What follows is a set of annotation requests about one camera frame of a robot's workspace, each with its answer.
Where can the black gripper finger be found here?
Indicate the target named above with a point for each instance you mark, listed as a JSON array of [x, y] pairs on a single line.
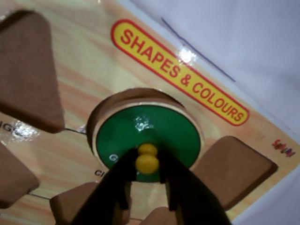
[[112, 187], [192, 199]]

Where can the wooden shapes puzzle board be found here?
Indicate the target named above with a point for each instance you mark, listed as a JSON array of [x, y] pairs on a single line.
[[93, 58]]

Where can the green round piece yellow pin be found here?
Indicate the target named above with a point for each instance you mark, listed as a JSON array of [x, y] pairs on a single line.
[[145, 131]]

